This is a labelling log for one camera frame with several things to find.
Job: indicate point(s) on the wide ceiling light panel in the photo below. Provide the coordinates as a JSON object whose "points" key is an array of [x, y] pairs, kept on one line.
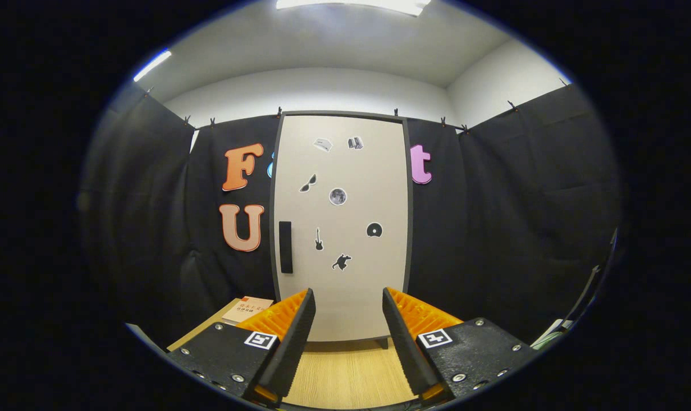
{"points": [[351, 5]]}

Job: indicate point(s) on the black stand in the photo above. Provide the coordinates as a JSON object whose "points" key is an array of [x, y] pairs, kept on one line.
{"points": [[595, 269]]}

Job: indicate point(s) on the green round object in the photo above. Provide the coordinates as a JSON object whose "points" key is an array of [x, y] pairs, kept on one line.
{"points": [[542, 342]]}

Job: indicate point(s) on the grey shoe cabinet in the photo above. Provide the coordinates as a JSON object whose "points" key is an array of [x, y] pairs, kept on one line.
{"points": [[273, 200]]}

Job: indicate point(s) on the white paper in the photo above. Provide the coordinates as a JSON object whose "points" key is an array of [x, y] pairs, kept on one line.
{"points": [[551, 330]]}

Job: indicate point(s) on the narrow ceiling light strip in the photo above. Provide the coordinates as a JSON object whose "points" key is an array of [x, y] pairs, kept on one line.
{"points": [[152, 65]]}

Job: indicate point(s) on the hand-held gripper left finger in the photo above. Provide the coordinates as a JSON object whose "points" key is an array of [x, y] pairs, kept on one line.
{"points": [[291, 348]]}

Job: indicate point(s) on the stack of books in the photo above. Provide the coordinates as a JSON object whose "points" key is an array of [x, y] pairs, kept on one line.
{"points": [[248, 308]]}

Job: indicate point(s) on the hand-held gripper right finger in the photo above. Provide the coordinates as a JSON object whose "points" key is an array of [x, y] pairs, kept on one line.
{"points": [[405, 348]]}

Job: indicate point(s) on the black backdrop cloth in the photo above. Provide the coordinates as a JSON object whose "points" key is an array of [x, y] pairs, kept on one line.
{"points": [[522, 228]]}

